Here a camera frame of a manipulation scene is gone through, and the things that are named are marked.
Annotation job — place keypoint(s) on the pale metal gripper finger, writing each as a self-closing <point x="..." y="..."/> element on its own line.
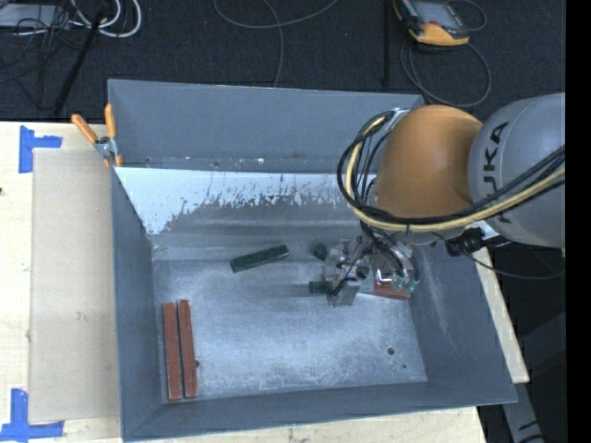
<point x="336" y="262"/>
<point x="342" y="297"/>

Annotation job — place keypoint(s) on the grey metal bin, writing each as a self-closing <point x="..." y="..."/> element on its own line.
<point x="286" y="330"/>

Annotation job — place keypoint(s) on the black cylinder on white bracket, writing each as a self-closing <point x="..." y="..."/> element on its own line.
<point x="464" y="242"/>

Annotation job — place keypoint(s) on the red-brown flat block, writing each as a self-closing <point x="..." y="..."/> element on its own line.
<point x="172" y="353"/>
<point x="388" y="292"/>
<point x="188" y="349"/>

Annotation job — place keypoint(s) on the dark green flat block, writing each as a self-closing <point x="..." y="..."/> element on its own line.
<point x="259" y="258"/>
<point x="320" y="251"/>
<point x="319" y="287"/>

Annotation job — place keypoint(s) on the pale wood flat board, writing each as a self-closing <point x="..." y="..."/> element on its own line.
<point x="69" y="284"/>

